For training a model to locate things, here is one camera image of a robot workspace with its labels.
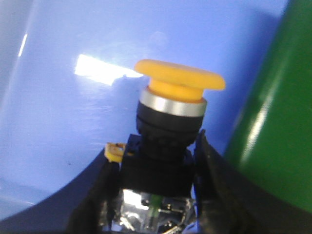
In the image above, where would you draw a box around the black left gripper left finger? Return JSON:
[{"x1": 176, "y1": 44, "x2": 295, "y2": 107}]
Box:
[{"x1": 65, "y1": 162, "x2": 119, "y2": 234}]

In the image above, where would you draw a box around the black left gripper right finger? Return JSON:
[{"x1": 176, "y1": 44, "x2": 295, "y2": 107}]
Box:
[{"x1": 194, "y1": 131, "x2": 312, "y2": 234}]

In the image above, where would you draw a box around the yellow mushroom push button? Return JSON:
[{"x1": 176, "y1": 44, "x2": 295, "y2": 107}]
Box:
[{"x1": 98, "y1": 59, "x2": 226, "y2": 232}]

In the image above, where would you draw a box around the green conveyor belt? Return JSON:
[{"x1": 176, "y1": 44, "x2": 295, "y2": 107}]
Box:
[{"x1": 224, "y1": 0, "x2": 312, "y2": 212}]

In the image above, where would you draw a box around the blue plastic bin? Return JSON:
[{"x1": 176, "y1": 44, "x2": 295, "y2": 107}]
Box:
[{"x1": 0, "y1": 0, "x2": 289, "y2": 234}]

